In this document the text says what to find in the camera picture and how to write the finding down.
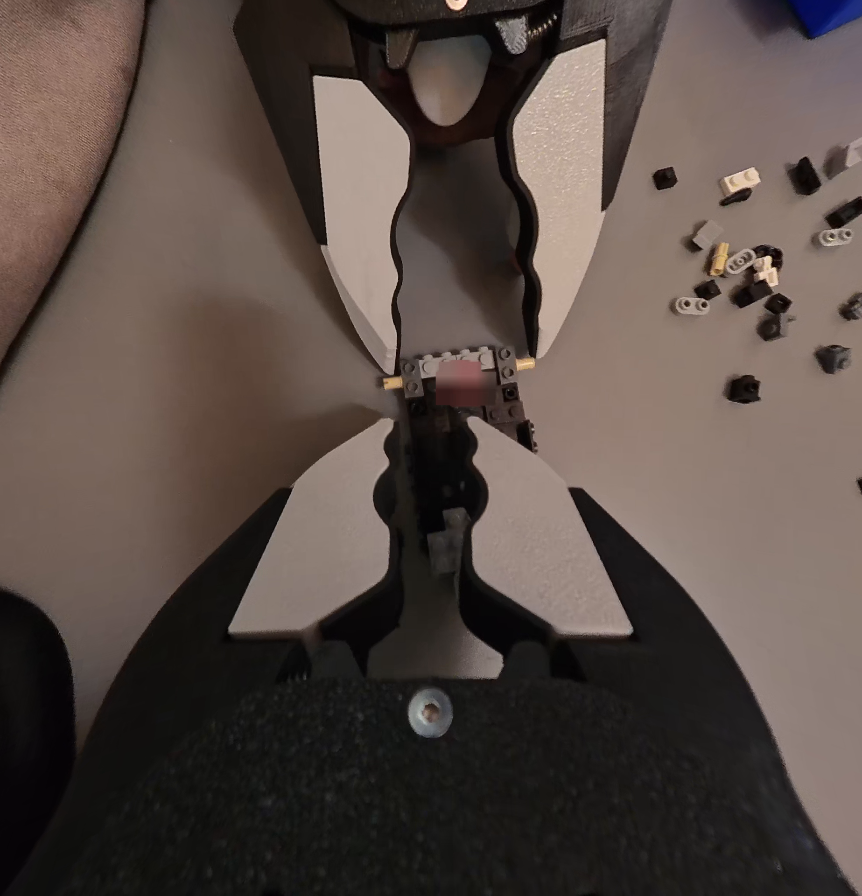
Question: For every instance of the grey axle brick assembly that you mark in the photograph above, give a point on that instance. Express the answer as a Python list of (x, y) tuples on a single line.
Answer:
[(420, 367)]

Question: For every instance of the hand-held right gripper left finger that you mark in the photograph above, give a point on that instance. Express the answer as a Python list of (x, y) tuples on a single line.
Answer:
[(312, 560)]

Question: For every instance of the scattered small brick pieces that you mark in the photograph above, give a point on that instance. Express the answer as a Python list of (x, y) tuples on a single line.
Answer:
[(742, 388)]

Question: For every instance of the black brick chassis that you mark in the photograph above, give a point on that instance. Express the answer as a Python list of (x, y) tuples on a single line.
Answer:
[(438, 476)]

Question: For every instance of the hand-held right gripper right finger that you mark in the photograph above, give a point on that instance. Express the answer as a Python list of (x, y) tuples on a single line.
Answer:
[(550, 560)]

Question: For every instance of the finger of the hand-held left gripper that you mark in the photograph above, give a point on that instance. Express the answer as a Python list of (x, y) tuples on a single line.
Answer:
[(354, 210), (564, 175)]

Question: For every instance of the person's left hand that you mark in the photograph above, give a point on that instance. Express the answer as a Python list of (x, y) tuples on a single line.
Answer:
[(490, 129)]

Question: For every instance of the blue plastic bin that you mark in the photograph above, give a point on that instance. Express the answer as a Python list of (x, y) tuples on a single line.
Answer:
[(844, 14)]

